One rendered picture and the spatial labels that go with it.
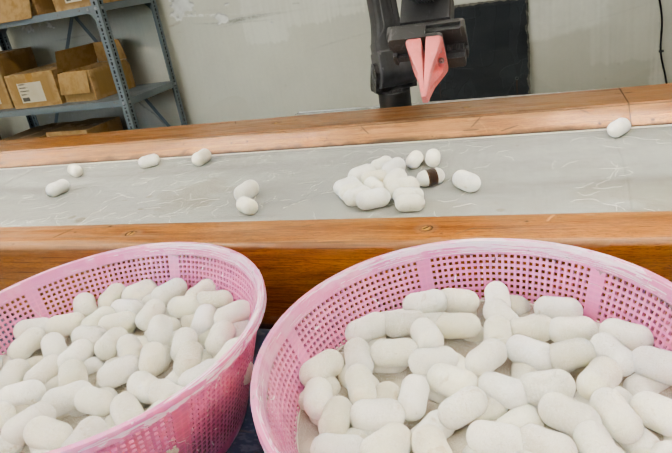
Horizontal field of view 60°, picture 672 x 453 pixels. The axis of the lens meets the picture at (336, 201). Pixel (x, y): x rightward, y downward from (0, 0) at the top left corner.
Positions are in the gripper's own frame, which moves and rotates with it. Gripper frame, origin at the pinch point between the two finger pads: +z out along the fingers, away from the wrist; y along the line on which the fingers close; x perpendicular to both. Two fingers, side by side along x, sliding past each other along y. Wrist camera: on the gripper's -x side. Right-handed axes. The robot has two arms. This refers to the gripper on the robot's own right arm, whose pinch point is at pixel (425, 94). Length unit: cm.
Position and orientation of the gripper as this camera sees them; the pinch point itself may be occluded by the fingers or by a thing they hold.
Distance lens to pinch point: 76.9
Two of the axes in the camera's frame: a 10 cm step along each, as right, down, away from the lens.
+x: 3.0, 4.4, 8.5
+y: 9.5, -0.3, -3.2
